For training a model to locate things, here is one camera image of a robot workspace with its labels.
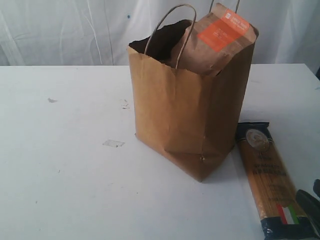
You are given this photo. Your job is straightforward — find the spaghetti packet dark blue ends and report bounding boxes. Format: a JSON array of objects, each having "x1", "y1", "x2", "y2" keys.
[{"x1": 235, "y1": 122, "x2": 319, "y2": 240}]

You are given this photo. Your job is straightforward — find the kraft pouch with orange label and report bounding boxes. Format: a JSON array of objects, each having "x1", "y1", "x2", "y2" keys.
[{"x1": 166, "y1": 3, "x2": 259, "y2": 76}]

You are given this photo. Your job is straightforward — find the brown paper shopping bag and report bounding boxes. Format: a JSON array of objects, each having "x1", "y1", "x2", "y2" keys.
[{"x1": 127, "y1": 19, "x2": 255, "y2": 181}]

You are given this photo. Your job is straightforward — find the clear plastic wrapper scrap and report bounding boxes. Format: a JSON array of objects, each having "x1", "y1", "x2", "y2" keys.
[{"x1": 102, "y1": 139, "x2": 125, "y2": 148}]

